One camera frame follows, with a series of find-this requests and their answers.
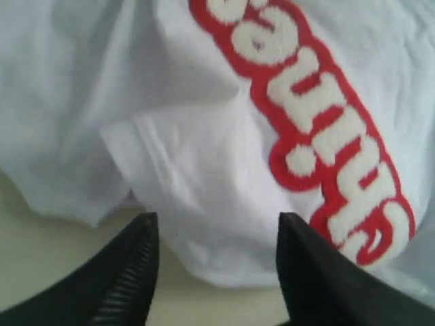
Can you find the white t-shirt with red logo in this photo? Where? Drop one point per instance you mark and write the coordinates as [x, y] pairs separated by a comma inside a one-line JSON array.
[[220, 115]]

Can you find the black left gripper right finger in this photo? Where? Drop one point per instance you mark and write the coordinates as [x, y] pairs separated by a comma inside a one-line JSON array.
[[322, 287]]

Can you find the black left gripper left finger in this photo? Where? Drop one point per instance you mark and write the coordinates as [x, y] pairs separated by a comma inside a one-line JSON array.
[[115, 287]]

